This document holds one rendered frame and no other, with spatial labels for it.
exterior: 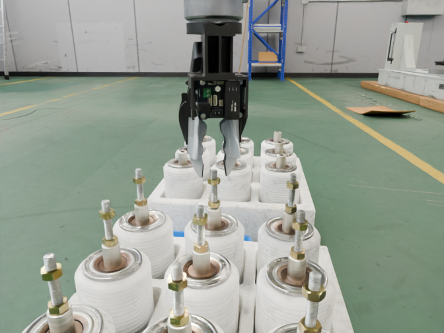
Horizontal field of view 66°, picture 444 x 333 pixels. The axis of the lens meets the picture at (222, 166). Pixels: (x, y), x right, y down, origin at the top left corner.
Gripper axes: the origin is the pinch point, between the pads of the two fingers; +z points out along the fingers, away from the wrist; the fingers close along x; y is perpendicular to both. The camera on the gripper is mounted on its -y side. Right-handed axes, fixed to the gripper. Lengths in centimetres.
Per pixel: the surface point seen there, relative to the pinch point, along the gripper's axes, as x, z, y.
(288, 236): 10.3, 9.4, 6.4
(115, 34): -94, -42, -653
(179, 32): 22, -45, -629
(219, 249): 0.0, 11.2, 5.4
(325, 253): 19.4, 16.8, 0.9
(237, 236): 3.1, 10.1, 3.9
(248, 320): 2.6, 16.8, 14.1
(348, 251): 40, 35, -25
